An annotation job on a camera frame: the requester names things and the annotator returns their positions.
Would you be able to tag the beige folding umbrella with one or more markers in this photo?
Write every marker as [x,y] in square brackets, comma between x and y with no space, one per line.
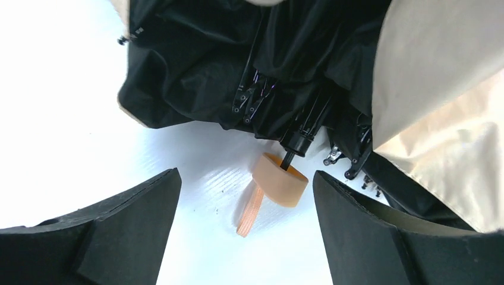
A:
[412,90]

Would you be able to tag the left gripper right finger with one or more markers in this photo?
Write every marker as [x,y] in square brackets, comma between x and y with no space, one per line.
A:
[367,242]

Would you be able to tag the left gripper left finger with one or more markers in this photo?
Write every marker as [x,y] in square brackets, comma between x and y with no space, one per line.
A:
[119,240]

